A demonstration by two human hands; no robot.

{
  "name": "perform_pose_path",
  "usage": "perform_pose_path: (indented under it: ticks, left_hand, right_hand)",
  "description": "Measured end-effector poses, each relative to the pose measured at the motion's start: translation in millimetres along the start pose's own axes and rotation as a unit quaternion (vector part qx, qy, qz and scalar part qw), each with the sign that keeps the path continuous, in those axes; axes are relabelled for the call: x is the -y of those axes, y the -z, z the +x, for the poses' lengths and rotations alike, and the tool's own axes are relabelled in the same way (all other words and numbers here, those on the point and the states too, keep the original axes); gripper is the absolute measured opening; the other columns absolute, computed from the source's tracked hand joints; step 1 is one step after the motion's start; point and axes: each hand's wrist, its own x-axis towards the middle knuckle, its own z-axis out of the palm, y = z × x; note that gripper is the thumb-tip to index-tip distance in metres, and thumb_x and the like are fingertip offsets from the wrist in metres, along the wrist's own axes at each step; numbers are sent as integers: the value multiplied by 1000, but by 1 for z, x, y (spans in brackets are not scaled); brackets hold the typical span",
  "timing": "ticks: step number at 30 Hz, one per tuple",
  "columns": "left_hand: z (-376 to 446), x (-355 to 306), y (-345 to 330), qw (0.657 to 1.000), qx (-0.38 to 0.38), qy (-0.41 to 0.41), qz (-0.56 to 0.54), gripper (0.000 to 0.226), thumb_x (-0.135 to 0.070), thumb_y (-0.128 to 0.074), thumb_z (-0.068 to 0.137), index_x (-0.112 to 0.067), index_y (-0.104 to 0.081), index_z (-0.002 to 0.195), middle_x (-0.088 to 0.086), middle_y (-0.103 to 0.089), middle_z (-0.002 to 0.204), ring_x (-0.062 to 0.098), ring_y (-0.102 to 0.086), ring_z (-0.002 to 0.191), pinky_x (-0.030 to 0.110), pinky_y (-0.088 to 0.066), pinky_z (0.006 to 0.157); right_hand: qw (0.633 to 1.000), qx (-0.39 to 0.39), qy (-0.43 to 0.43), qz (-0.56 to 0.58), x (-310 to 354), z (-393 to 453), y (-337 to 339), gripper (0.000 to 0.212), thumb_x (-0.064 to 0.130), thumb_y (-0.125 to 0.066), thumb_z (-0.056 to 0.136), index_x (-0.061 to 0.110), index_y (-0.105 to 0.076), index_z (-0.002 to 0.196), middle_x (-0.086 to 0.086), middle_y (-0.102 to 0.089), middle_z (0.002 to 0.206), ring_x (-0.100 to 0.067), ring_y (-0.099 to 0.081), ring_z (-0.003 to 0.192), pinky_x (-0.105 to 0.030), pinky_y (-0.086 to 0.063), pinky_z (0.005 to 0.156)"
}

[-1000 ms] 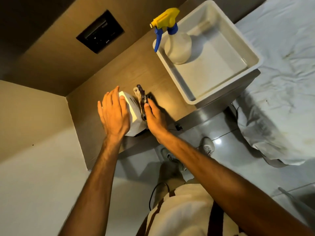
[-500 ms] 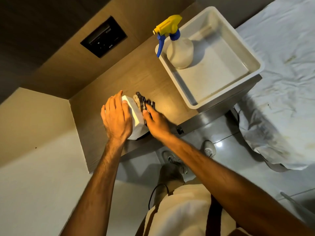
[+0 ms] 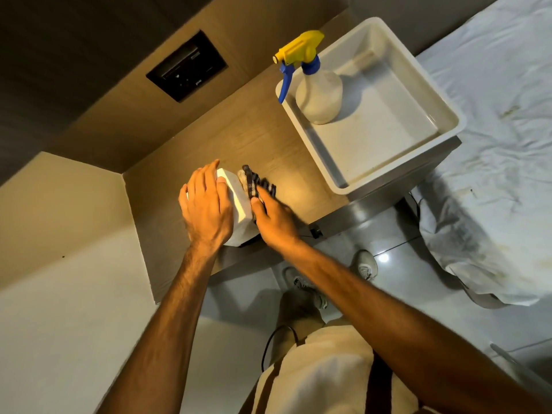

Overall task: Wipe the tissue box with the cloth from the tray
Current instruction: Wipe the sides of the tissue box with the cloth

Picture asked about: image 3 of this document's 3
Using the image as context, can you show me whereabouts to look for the person's left hand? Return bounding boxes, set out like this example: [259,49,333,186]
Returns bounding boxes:
[179,159,234,256]

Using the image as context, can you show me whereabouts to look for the person's right white shoe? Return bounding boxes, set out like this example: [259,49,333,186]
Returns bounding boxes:
[353,249,379,282]

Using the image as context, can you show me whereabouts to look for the person's left white shoe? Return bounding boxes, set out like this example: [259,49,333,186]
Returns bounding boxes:
[282,266,329,310]

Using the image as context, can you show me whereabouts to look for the white plastic tub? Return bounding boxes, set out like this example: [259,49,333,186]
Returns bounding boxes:
[275,16,467,197]

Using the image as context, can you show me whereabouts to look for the person's left forearm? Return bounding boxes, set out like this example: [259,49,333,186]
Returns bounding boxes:
[96,242,223,414]

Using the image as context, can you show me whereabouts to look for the black cable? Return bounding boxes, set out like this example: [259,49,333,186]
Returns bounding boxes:
[260,325,299,373]

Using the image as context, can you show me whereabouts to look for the wooden bedside table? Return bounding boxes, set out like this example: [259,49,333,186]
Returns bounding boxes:
[123,64,463,304]

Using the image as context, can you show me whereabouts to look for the spray bottle with yellow trigger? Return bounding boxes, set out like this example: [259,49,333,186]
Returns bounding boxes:
[272,30,344,126]

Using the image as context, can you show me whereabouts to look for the dark checked cleaning cloth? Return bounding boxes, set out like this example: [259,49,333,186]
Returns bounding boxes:
[237,164,277,222]

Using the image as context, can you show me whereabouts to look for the black wall switch panel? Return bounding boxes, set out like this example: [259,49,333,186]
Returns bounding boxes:
[145,29,229,103]

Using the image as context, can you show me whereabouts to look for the white box-shaped lamp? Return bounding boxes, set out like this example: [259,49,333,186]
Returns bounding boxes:
[186,168,260,247]

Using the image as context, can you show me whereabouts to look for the person's beige shirt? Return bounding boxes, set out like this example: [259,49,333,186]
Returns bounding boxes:
[251,317,436,414]

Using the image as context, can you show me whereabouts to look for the person's beige trousers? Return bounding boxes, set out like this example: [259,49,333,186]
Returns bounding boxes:
[268,288,328,367]

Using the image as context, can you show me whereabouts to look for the white bed sheet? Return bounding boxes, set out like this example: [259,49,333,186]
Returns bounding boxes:
[409,0,552,307]

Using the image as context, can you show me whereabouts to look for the person's white shoe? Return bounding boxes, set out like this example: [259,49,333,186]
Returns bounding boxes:
[282,266,329,310]
[353,249,379,282]

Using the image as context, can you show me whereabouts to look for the black shoulder strap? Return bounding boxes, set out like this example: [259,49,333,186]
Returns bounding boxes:
[365,352,394,414]

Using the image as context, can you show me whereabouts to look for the person's right forearm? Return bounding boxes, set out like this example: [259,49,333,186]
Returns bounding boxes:
[276,238,552,414]

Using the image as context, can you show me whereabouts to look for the person's right hand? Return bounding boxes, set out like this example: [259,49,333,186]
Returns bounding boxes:
[250,186,303,256]

